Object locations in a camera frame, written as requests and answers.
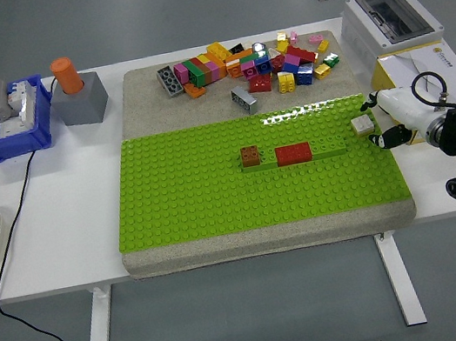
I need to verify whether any grey block base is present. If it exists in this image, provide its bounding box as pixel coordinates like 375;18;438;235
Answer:
45;68;114;132

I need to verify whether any long red toy brick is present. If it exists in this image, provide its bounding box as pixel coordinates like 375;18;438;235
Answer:
284;40;320;68

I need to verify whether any white table leg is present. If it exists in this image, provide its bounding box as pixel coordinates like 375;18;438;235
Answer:
70;283;122;341
372;227;428;330

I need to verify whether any yellow and white carton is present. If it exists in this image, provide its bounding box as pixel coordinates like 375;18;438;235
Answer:
365;37;456;151

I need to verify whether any white electrical distribution box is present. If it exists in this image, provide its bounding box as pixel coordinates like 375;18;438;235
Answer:
333;0;449;71

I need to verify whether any blue plastic bin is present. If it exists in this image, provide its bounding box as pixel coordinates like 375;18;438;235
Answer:
0;70;63;164

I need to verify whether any blue toy brick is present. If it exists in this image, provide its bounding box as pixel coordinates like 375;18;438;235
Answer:
253;52;273;76
293;61;318;88
280;59;303;77

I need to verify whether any orange cylinder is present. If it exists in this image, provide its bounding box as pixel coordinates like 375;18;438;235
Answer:
48;54;86;97

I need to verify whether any long green toy brick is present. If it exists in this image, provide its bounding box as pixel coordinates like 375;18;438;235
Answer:
238;134;349;175

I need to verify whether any green and white toy brick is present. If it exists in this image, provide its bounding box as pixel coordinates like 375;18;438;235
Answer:
321;51;342;70

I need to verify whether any green studded baseplate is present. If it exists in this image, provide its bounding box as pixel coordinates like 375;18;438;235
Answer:
99;88;414;255

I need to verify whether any magenta toy brick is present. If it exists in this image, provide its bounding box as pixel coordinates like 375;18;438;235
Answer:
239;59;259;82
282;50;302;68
171;61;192;87

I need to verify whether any orange toy brick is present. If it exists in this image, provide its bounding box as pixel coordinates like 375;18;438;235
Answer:
182;79;208;101
222;47;258;80

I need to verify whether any grey-brown mat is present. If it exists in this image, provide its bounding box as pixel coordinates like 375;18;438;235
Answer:
89;23;422;282

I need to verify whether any wide red toy brick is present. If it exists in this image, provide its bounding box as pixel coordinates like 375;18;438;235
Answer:
273;140;314;168

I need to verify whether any light grey toy brick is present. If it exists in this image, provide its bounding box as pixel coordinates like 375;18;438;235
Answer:
229;83;261;118

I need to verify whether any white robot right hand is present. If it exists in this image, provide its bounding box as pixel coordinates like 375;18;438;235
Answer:
359;81;443;153

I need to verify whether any dark grey toy brick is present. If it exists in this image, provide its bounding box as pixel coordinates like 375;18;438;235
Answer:
154;64;185;101

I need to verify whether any black power cable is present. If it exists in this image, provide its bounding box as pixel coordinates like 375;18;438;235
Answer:
0;142;111;341

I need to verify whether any brown toy brick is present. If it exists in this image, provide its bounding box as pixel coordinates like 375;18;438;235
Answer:
238;144;263;170

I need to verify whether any white circuit breaker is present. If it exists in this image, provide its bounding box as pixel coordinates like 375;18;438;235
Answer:
0;78;45;140

